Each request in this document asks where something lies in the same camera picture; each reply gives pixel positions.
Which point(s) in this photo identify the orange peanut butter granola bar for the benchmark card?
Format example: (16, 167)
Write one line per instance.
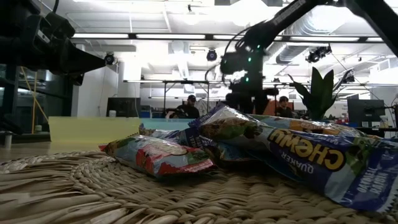
(311, 125)

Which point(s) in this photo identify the black background workbench frame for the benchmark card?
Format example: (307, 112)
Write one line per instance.
(186, 82)

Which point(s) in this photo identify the black ceiling spot lamp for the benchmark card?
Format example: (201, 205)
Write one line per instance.
(349, 78)
(211, 55)
(315, 56)
(109, 58)

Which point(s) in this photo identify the person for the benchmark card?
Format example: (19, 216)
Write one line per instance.
(188, 111)
(283, 109)

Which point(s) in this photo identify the teal plastic bin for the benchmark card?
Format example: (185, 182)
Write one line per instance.
(161, 124)

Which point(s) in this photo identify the yellow tripod stand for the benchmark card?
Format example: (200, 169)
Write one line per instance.
(34, 99)

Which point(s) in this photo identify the red chocolate chip granola bar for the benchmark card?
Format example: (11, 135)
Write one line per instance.
(155, 155)

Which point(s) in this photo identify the green broad-leaf plant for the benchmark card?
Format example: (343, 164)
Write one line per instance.
(320, 93)

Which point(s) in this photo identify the overhead light bar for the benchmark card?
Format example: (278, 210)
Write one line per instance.
(171, 36)

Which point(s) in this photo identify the grey cylindrical post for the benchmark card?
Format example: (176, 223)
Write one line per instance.
(7, 140)

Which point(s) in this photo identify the oatmeal raisin granola bar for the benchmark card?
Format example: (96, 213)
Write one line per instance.
(183, 137)
(311, 155)

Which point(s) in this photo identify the blue wrapper granola bar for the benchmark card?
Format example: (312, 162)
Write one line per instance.
(231, 152)

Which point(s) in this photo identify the orange partition panel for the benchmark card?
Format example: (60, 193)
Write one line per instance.
(273, 108)

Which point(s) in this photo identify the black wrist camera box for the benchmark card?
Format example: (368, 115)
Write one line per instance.
(56, 26)

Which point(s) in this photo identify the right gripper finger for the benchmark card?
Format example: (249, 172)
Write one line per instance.
(261, 102)
(239, 102)

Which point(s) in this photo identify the round woven straw placemat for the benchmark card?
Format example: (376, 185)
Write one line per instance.
(93, 199)

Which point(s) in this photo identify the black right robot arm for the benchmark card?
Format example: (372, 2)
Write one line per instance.
(292, 12)

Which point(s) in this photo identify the black metal rig frame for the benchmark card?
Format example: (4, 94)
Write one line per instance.
(12, 93)

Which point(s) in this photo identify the black computer monitor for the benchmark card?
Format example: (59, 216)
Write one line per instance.
(124, 107)
(365, 110)

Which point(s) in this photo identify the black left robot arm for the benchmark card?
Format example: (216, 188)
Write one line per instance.
(15, 28)

